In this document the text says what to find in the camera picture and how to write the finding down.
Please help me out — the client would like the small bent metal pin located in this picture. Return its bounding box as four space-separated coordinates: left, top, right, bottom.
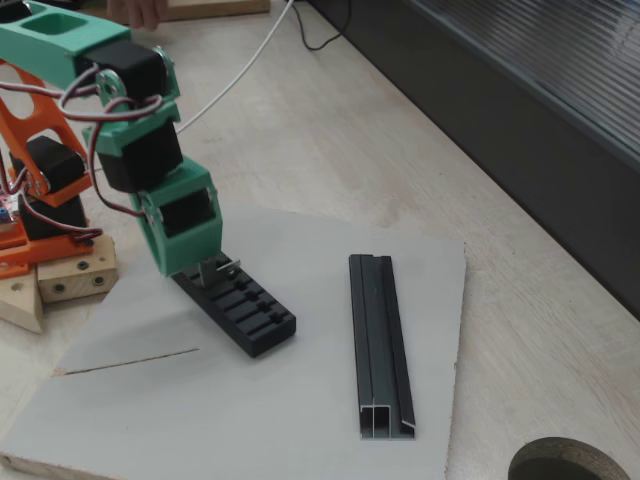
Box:
199 257 242 290

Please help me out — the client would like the black slotted rack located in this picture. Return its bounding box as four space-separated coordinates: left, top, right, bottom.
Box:
169 254 297 359

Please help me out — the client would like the orange 3D-printed circuit board mount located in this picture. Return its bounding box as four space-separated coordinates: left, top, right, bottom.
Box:
0 227 31 279

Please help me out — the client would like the person's hand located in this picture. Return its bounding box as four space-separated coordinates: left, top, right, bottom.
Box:
124 0 164 31

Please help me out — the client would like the wooden base block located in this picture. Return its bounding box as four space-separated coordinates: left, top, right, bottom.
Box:
37 234 119 304

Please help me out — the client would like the light wooden board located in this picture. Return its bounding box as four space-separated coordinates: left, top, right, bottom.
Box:
162 0 271 22

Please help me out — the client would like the grey plywood board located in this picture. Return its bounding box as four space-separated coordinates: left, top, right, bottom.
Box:
0 202 469 480

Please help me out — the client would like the wooden plank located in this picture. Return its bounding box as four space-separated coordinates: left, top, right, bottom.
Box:
0 264 46 335

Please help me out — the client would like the red controller board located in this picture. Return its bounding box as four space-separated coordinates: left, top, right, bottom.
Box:
0 192 21 231

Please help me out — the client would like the black aluminium profile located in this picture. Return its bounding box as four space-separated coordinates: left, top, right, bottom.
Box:
348 253 419 441

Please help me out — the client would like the striped window glass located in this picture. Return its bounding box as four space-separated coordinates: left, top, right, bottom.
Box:
409 0 640 156

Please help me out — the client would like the wrist servo wire bundle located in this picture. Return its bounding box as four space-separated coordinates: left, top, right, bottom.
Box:
58 64 166 124

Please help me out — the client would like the gripper servo wire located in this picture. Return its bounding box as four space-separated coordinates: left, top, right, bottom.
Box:
87 124 151 220

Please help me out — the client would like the white usb cable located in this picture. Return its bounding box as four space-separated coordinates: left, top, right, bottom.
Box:
174 0 296 136

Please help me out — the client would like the base servo wire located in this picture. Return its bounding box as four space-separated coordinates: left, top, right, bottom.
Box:
19 194 104 247

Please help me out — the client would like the black power cable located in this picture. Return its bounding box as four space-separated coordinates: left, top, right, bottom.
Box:
292 0 351 51

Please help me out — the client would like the black red arm wire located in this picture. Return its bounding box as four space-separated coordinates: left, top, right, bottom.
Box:
0 79 69 102

